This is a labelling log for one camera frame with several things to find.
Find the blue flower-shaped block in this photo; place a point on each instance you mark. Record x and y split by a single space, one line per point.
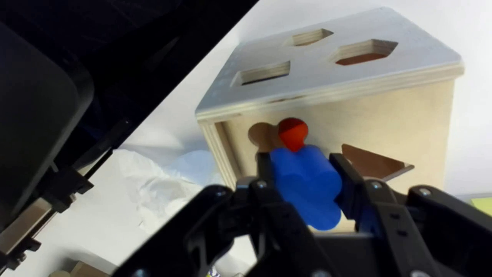
309 185

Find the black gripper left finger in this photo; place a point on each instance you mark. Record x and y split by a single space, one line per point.
267 174

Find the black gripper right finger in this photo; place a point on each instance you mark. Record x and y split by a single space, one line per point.
349 178

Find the crumpled clear plastic wrap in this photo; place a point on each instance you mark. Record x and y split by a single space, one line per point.
155 189

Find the wooden shape sorter toy box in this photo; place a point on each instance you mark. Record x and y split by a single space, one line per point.
385 117

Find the red round block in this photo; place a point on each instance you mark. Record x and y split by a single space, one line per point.
293 132

